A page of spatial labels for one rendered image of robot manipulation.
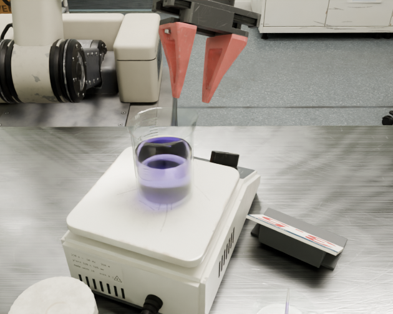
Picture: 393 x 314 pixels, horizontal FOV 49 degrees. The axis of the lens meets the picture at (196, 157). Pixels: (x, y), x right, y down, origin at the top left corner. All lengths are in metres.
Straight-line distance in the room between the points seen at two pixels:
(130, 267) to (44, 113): 1.13
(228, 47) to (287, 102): 1.79
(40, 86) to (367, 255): 0.91
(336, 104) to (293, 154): 1.71
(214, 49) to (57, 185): 0.25
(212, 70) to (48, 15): 0.76
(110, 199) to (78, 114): 1.05
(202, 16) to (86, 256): 0.25
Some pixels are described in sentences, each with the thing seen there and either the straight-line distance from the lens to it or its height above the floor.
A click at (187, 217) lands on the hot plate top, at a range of 0.36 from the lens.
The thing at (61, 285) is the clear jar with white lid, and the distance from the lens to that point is 0.34.
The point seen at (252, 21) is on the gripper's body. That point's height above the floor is 0.93.
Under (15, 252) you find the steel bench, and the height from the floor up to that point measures 0.75.
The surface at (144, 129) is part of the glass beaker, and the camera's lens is 0.36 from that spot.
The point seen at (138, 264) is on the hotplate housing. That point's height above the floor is 0.82.
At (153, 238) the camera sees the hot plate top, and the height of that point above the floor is 0.84.
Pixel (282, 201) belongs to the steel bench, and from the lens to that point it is 0.51.
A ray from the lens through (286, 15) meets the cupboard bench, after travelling 2.89.
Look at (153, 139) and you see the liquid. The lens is 0.37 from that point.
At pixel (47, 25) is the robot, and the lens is 1.20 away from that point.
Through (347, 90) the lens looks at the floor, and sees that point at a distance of 2.43.
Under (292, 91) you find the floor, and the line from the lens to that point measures 2.34.
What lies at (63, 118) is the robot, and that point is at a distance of 1.41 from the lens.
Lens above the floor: 1.09
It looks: 37 degrees down
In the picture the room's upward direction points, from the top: straight up
